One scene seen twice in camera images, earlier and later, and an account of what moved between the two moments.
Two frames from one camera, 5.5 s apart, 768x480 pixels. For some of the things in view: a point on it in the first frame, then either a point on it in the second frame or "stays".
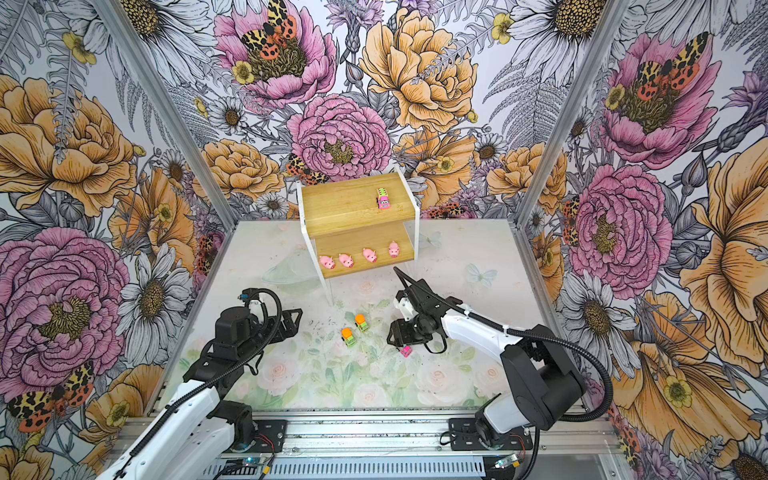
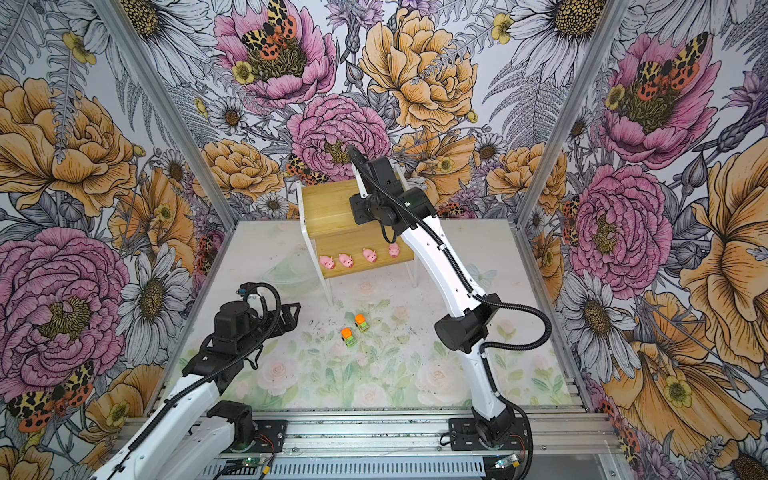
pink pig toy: [327, 262] stays
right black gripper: [398, 329] → [360, 215]
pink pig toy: [346, 260] stays
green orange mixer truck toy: [347, 337] stays
